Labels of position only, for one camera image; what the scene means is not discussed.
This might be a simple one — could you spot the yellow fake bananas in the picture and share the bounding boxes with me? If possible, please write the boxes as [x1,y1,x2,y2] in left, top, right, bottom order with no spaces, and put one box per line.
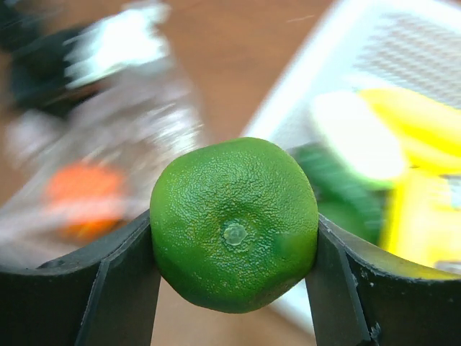
[359,87,460,174]

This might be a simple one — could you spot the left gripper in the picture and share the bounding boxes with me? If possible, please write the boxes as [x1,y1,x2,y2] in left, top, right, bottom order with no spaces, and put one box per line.
[1,1,101,115]

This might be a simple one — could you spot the green fake lime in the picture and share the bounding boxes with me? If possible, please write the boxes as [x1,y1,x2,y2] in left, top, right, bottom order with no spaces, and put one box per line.
[150,137,318,314]

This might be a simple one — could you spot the orange fake tomato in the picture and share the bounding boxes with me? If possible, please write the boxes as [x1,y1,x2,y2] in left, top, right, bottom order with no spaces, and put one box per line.
[44,162,126,241]

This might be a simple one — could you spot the clear polka dot zip bag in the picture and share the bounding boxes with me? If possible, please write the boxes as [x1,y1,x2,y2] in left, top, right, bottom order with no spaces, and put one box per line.
[1,64,207,267]

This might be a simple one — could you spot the white plastic basket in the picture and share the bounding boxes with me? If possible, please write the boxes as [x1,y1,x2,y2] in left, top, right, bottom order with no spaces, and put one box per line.
[245,1,460,335]

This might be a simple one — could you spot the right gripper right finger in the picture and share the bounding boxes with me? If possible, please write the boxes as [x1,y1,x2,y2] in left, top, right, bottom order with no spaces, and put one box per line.
[305,216,460,346]

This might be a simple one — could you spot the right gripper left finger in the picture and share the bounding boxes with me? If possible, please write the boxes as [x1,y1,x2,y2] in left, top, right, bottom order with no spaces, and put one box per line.
[1,212,161,345]

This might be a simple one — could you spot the green fake cucumber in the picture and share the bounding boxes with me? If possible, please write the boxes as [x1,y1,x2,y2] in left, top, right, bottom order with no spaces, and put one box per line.
[290,143,383,244]

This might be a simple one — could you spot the yellow fake pepper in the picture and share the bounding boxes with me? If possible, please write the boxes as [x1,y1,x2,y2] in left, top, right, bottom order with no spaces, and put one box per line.
[380,169,460,270]

